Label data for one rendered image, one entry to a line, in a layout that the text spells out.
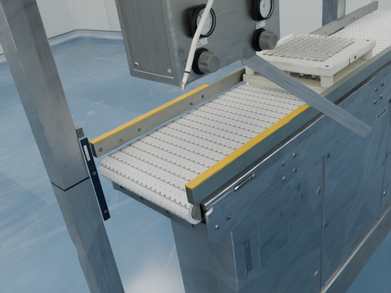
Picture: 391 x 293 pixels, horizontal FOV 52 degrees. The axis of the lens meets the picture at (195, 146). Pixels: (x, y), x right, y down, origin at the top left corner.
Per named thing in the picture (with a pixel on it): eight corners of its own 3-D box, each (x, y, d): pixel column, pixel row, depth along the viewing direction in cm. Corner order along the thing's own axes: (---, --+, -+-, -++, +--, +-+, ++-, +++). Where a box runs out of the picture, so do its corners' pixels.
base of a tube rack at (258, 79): (329, 99, 92) (329, 89, 90) (242, 82, 107) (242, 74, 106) (374, 65, 106) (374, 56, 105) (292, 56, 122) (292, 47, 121)
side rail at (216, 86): (97, 158, 81) (93, 144, 79) (92, 156, 82) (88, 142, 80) (377, 9, 158) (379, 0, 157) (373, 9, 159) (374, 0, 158)
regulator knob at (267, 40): (267, 56, 57) (266, 25, 55) (252, 54, 59) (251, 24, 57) (280, 49, 59) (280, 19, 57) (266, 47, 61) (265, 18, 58)
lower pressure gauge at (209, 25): (197, 41, 48) (193, 9, 46) (189, 40, 49) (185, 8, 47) (217, 33, 50) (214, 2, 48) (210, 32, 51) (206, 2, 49)
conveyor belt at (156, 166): (189, 229, 66) (185, 205, 64) (102, 181, 83) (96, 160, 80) (450, 25, 146) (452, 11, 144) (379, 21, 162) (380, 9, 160)
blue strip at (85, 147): (105, 221, 87) (81, 140, 78) (103, 220, 88) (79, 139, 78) (111, 217, 88) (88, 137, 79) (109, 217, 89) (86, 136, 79)
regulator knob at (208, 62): (206, 81, 50) (202, 44, 47) (193, 78, 51) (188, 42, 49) (224, 72, 51) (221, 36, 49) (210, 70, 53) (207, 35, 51)
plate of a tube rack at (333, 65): (330, 78, 89) (330, 68, 88) (241, 64, 105) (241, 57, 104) (376, 46, 104) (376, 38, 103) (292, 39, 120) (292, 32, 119)
